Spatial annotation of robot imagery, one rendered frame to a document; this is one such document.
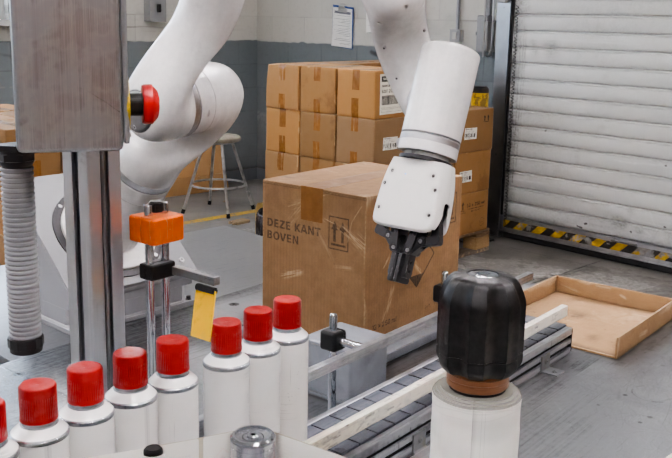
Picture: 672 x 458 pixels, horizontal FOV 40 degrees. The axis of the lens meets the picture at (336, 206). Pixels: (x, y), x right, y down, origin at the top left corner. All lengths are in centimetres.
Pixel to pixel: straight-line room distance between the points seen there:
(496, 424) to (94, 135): 45
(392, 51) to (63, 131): 62
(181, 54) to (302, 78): 358
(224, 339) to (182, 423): 10
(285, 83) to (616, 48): 194
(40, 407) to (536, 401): 85
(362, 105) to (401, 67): 341
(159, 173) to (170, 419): 76
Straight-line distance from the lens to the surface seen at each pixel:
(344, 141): 486
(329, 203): 156
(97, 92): 86
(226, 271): 213
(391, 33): 132
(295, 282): 165
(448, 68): 125
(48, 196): 185
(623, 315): 193
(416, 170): 124
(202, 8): 148
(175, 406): 96
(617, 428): 143
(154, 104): 88
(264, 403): 105
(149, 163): 164
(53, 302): 179
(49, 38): 85
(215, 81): 159
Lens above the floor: 141
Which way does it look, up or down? 12 degrees down
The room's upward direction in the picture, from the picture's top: 1 degrees clockwise
